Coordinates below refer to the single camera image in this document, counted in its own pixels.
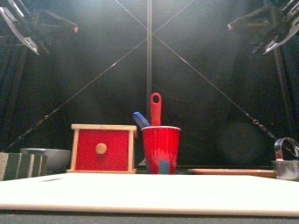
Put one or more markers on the red-fronted wooden drawer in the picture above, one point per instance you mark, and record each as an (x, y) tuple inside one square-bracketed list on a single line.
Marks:
[(89, 157)]

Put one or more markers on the blue tape piece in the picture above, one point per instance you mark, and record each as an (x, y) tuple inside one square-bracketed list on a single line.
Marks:
[(163, 166)]

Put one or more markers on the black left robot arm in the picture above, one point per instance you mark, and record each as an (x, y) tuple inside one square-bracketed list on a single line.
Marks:
[(51, 26)]

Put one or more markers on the white cutting board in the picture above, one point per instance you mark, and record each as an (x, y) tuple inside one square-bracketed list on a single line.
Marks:
[(155, 192)]

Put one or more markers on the metal measuring cup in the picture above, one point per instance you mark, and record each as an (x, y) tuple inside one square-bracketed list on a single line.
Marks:
[(286, 167)]

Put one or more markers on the red plastic cup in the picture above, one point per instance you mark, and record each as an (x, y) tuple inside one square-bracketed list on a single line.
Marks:
[(160, 145)]

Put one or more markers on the vertical metal frame pole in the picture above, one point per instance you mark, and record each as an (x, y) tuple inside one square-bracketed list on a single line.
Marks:
[(148, 58)]

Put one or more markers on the grey bowl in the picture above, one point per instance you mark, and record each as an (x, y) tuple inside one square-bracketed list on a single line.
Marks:
[(53, 157)]

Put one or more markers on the wooden drawer box casing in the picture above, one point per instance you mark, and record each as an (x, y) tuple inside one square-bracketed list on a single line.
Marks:
[(104, 127)]

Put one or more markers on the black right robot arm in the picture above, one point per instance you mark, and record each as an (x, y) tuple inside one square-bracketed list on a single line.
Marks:
[(248, 26)]

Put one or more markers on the light wooden board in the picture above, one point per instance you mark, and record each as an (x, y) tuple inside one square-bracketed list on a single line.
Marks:
[(234, 172)]

